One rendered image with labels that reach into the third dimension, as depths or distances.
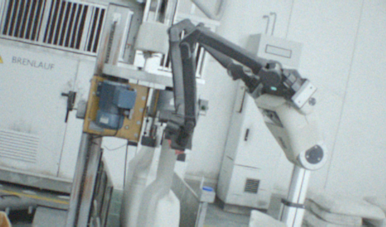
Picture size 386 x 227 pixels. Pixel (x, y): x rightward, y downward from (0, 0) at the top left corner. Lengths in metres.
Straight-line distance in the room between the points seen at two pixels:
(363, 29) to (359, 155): 1.73
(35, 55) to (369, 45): 4.52
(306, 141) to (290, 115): 0.18
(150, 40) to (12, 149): 3.26
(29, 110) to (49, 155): 0.50
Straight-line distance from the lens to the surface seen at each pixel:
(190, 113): 2.67
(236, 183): 7.14
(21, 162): 6.15
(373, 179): 8.53
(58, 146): 6.09
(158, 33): 3.15
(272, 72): 2.47
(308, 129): 2.74
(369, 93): 8.33
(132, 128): 3.35
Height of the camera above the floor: 1.40
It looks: 3 degrees down
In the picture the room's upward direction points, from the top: 12 degrees clockwise
